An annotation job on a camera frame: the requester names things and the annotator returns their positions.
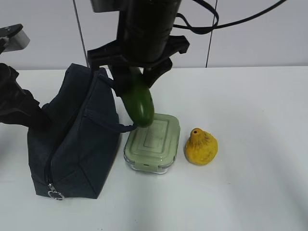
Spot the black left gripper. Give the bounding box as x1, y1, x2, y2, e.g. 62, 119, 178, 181
0, 63, 54, 131

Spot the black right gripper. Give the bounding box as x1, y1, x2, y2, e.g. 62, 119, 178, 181
87, 36, 190, 97

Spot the green cucumber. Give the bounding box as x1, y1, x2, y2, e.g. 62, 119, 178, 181
121, 67, 154, 128

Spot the dark navy fabric lunch bag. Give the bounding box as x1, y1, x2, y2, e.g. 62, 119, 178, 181
27, 64, 136, 200

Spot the green lid glass food container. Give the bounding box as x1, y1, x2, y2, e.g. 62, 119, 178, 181
124, 114, 180, 174

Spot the yellow pear-shaped squash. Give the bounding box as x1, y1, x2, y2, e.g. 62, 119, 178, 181
184, 128, 218, 166

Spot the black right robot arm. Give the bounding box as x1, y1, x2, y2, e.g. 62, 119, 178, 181
87, 0, 190, 97

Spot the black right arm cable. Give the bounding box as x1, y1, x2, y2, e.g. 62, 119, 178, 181
173, 0, 289, 35

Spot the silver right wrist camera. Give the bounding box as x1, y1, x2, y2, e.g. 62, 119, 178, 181
91, 0, 122, 13

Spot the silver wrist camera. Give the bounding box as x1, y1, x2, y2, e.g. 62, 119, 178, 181
0, 24, 30, 53
91, 0, 122, 13

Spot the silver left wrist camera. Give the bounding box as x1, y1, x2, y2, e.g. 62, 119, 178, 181
0, 24, 30, 53

